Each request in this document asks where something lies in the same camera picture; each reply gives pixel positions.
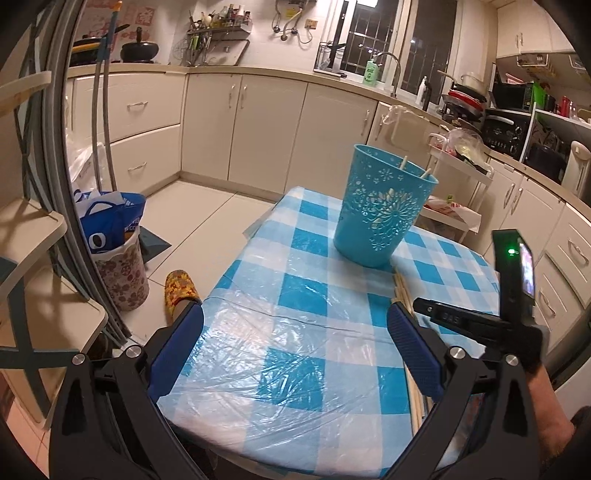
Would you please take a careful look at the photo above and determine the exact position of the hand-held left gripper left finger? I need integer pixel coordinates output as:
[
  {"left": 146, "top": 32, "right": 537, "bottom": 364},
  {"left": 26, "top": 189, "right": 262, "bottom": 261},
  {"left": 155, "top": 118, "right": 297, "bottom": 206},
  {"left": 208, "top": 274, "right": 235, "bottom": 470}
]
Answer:
[{"left": 48, "top": 300, "right": 218, "bottom": 480}]

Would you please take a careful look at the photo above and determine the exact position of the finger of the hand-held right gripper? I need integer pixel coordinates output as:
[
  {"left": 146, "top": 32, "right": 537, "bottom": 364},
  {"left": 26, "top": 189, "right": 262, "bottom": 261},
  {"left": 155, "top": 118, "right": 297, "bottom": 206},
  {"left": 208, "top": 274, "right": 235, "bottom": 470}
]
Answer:
[{"left": 413, "top": 298, "right": 502, "bottom": 346}]

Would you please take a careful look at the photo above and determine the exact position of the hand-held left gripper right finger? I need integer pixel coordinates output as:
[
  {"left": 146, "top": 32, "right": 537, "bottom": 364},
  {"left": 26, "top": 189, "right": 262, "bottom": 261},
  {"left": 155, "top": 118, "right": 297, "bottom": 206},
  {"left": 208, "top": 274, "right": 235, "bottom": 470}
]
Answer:
[{"left": 383, "top": 302, "right": 542, "bottom": 480}]

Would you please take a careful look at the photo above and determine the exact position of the blue perforated plastic basket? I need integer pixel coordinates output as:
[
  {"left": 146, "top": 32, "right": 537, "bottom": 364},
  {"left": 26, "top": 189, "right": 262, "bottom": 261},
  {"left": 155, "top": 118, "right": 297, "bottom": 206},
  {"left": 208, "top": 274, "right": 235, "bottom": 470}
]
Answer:
[{"left": 333, "top": 144, "right": 439, "bottom": 268}]

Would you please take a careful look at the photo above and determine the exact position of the person's right forearm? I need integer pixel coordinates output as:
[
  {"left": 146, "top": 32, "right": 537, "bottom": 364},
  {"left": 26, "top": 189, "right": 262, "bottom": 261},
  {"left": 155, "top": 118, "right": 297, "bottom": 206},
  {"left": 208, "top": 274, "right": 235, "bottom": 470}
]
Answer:
[{"left": 526, "top": 367, "right": 576, "bottom": 462}]

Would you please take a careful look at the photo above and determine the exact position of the yellow floral slipper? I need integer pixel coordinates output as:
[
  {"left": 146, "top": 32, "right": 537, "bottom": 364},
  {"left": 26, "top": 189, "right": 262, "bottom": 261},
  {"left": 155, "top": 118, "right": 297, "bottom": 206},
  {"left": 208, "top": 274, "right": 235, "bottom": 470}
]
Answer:
[{"left": 165, "top": 270, "right": 204, "bottom": 322}]

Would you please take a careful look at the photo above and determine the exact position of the floral trash bin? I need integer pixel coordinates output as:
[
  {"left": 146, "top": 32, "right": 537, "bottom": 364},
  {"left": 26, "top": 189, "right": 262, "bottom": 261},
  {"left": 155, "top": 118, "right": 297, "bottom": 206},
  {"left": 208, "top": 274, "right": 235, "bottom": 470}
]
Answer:
[{"left": 90, "top": 228, "right": 151, "bottom": 312}]

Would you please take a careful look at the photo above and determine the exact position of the white red plastic bag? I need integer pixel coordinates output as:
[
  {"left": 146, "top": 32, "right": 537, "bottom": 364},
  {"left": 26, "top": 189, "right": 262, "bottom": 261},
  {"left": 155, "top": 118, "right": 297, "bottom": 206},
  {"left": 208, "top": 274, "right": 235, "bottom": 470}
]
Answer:
[{"left": 424, "top": 196, "right": 482, "bottom": 232}]

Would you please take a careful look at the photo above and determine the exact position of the white rolling cart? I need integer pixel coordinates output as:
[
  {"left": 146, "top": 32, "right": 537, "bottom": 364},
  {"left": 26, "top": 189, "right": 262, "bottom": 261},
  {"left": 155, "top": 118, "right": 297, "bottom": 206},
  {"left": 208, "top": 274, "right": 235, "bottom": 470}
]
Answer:
[{"left": 418, "top": 133, "right": 496, "bottom": 245}]

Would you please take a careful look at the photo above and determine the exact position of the blue checkered tablecloth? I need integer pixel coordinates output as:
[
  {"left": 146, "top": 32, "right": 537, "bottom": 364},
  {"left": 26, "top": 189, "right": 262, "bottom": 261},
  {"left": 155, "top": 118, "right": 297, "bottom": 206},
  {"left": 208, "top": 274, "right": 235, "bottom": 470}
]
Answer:
[{"left": 157, "top": 186, "right": 502, "bottom": 476}]

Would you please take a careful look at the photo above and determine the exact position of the white electric kettle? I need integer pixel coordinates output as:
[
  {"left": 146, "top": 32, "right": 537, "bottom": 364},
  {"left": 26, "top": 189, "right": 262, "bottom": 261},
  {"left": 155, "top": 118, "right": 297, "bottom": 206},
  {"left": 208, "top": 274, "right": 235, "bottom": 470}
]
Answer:
[{"left": 561, "top": 141, "right": 591, "bottom": 205}]

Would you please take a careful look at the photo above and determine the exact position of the blue shopping bag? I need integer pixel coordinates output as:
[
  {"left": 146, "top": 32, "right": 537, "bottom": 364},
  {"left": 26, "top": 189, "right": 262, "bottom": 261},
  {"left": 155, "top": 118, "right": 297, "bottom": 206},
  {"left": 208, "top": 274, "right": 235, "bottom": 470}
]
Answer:
[{"left": 74, "top": 189, "right": 147, "bottom": 254}]

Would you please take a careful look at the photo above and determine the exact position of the clear plastic bag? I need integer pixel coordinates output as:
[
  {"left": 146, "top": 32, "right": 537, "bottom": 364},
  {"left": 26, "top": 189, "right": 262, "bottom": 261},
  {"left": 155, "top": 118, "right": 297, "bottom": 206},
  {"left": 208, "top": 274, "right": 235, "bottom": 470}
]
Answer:
[{"left": 429, "top": 128, "right": 491, "bottom": 172}]

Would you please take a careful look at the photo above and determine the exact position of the black toaster oven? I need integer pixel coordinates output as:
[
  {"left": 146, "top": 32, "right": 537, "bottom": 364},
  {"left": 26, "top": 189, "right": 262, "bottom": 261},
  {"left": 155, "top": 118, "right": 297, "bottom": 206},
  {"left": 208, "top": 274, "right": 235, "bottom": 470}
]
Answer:
[{"left": 481, "top": 108, "right": 533, "bottom": 156}]

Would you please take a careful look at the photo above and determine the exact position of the wooden shelf unit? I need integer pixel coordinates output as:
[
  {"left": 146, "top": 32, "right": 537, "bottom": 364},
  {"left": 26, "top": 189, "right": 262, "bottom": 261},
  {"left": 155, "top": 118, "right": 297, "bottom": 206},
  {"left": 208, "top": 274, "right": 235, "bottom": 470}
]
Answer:
[{"left": 0, "top": 69, "right": 110, "bottom": 430}]

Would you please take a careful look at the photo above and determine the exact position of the black microwave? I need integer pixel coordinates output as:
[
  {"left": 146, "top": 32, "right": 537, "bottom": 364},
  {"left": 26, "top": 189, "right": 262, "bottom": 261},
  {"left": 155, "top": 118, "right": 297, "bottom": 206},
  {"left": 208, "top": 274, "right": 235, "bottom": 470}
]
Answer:
[{"left": 493, "top": 80, "right": 536, "bottom": 112}]

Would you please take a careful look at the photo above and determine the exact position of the stack of pots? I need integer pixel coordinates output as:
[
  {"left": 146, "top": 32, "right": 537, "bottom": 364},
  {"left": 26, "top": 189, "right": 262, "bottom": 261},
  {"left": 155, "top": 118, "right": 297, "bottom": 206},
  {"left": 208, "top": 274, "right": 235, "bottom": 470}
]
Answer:
[{"left": 438, "top": 71, "right": 491, "bottom": 126}]

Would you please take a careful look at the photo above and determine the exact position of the cream drawer cabinet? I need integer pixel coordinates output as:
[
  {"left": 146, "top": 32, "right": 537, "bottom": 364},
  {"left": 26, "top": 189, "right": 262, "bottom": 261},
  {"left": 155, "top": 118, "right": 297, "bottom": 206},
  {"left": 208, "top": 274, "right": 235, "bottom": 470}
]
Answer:
[{"left": 68, "top": 71, "right": 188, "bottom": 195}]

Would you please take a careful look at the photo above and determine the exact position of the cream door cabinet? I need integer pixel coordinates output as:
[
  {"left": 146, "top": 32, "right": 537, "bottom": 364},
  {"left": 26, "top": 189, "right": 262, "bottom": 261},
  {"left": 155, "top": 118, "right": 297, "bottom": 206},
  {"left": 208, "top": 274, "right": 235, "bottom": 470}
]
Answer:
[{"left": 180, "top": 71, "right": 380, "bottom": 195}]

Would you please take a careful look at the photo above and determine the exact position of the metal faucet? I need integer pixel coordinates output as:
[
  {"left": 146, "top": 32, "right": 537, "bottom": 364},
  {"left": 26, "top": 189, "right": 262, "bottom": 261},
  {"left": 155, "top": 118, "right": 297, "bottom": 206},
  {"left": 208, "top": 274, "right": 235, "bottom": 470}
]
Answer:
[{"left": 375, "top": 52, "right": 402, "bottom": 97}]

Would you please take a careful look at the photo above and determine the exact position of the barred window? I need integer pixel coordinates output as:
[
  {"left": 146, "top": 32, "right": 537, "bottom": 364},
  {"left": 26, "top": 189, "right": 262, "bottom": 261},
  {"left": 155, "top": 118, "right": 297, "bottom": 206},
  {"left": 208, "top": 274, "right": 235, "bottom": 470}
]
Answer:
[{"left": 342, "top": 0, "right": 459, "bottom": 93}]

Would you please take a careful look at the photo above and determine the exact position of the black wok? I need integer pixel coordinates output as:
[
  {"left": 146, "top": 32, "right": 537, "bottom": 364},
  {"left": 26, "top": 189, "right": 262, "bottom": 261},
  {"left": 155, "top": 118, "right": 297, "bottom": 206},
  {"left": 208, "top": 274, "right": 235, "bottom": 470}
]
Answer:
[{"left": 120, "top": 41, "right": 160, "bottom": 64}]

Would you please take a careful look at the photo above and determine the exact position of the black frying pan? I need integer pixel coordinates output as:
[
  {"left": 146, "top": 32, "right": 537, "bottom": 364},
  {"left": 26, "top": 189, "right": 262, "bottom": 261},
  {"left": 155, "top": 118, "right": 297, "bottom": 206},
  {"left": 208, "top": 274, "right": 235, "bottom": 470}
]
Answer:
[{"left": 71, "top": 24, "right": 131, "bottom": 65}]

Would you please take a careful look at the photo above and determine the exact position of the cream cabinet with arched handles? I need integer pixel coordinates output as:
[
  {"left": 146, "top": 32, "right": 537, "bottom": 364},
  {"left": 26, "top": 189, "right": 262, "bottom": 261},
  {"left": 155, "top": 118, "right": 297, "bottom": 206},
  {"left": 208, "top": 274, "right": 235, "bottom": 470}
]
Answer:
[{"left": 480, "top": 157, "right": 591, "bottom": 407}]

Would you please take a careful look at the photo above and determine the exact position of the grey sliding door frame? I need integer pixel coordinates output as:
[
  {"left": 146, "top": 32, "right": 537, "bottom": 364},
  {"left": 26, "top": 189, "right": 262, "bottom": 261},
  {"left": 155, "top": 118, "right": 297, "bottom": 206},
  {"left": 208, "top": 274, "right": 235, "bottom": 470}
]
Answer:
[{"left": 25, "top": 0, "right": 132, "bottom": 344}]

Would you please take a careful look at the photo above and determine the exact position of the mop with blue handle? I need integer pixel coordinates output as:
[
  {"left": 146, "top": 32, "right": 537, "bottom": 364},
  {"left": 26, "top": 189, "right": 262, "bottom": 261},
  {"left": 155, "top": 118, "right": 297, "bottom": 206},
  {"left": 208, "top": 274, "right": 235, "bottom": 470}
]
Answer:
[{"left": 91, "top": 0, "right": 124, "bottom": 195}]

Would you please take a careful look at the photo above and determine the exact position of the cream wall cabinet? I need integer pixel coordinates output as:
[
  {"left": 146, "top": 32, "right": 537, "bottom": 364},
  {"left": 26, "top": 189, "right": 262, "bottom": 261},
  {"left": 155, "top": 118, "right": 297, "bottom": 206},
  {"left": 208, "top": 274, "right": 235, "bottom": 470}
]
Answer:
[{"left": 496, "top": 0, "right": 576, "bottom": 59}]

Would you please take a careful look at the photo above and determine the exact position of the black wire dish rack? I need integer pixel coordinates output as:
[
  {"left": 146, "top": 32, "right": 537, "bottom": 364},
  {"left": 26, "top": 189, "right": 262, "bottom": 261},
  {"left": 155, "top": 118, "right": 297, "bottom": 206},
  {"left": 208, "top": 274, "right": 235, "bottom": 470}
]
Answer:
[{"left": 314, "top": 41, "right": 348, "bottom": 75}]

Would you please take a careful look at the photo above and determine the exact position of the wall utensil rack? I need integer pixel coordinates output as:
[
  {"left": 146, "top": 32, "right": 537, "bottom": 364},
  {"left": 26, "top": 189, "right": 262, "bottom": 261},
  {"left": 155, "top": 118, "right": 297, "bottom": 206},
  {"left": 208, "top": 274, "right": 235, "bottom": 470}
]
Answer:
[{"left": 186, "top": 4, "right": 253, "bottom": 66}]

